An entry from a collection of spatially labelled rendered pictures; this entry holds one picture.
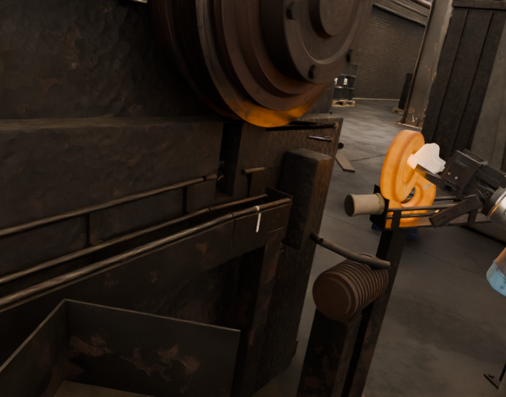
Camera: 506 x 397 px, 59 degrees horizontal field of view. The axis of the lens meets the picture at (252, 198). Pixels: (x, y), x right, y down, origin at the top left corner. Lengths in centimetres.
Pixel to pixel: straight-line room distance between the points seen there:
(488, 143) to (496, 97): 32
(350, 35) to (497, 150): 266
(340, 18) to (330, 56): 7
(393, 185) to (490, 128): 259
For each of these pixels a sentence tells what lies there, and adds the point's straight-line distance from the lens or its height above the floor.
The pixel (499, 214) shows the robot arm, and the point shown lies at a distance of 96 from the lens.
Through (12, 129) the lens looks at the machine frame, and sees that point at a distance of 67.
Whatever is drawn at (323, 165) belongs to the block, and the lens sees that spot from 107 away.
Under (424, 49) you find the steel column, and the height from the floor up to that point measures 150.
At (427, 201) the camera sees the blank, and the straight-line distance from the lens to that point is 132.
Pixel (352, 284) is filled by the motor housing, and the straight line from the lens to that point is 112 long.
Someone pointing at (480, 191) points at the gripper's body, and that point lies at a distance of 98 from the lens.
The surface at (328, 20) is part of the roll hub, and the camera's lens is 80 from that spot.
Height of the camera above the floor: 102
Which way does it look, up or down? 18 degrees down
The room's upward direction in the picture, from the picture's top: 9 degrees clockwise
